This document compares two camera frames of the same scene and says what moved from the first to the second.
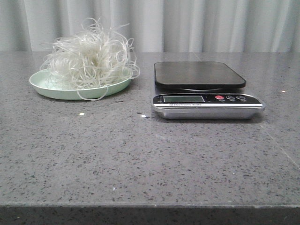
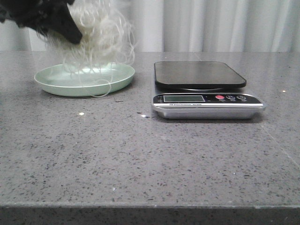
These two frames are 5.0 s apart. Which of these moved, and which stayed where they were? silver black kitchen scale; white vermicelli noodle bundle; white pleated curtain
Moved: white vermicelli noodle bundle
Stayed: white pleated curtain; silver black kitchen scale
